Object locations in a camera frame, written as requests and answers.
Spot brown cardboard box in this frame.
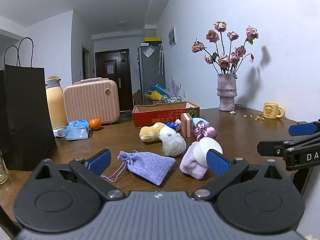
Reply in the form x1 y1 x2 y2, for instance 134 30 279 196
132 89 143 106

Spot grey fridge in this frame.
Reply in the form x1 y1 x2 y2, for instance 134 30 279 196
138 42 166 105

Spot white soft ball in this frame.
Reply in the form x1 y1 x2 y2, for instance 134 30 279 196
194 137 223 168

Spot dark wooden door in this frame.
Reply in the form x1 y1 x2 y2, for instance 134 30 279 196
95 49 133 112

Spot wire storage cart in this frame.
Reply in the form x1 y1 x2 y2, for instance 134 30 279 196
161 95 182 104

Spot blue and yellow bags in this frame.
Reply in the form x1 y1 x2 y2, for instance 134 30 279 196
143 82 167 102

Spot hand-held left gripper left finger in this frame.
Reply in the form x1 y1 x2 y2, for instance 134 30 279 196
33 149 126 202

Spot yellow plush toy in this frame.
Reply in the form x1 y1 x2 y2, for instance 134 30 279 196
139 122 167 144

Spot cream thermos bottle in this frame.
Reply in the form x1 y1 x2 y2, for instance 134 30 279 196
46 76 68 130

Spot white plush toy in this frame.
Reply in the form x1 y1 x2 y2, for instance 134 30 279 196
160 126 187 157

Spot lilac towel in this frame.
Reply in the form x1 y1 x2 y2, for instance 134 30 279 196
179 141 209 180

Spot pink sponge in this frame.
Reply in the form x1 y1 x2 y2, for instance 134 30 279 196
180 113 194 138

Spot folded umbrella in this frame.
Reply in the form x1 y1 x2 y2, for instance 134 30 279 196
158 43 166 76

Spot yellow bear mug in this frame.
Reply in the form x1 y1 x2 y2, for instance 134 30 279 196
263 102 286 120

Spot purple drawstring pouch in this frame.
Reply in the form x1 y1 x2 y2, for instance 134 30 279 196
101 150 176 186

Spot purple coral decoration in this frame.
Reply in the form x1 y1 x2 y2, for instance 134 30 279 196
171 75 182 98

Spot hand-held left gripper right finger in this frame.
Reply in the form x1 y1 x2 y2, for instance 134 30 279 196
191 149 288 202

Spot scattered yellow petal crumbs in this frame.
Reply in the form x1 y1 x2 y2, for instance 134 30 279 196
243 113 266 121

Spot red cardboard box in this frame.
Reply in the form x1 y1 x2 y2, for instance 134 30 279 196
132 101 200 127

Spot mauve ceramic vase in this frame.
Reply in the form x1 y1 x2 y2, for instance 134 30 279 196
216 74 237 112

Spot light blue tissue pack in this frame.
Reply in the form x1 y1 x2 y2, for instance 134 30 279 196
65 119 90 141

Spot glass jar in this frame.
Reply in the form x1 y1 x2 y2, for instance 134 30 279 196
0 150 9 185

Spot blue handkerchief tissue pack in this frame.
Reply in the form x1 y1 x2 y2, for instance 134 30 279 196
164 121 181 132

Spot wall electric panel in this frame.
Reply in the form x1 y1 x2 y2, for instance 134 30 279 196
168 25 177 48

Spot pink ribbed suitcase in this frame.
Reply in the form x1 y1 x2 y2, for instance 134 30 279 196
63 78 121 125

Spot black paper bag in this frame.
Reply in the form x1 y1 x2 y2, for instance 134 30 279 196
0 37 57 172

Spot light blue soft pouch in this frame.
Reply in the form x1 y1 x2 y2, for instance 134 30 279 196
192 117 210 130

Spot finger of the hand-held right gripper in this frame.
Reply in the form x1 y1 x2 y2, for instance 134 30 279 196
257 140 288 157
288 120 320 136

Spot orange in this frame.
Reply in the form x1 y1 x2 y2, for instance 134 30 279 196
89 118 102 131

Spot dried pink rose bouquet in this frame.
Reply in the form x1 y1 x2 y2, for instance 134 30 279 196
191 20 259 75

